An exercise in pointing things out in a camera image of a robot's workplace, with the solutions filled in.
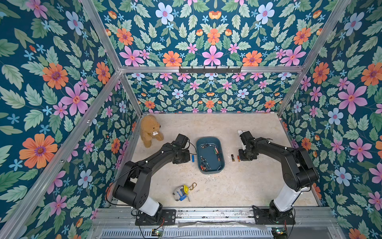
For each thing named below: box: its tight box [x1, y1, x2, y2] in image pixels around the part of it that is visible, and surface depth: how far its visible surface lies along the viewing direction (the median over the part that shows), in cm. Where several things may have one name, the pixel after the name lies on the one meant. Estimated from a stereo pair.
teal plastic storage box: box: [195, 136, 225, 175], surface depth 96 cm
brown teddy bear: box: [140, 114, 165, 148], surface depth 93 cm
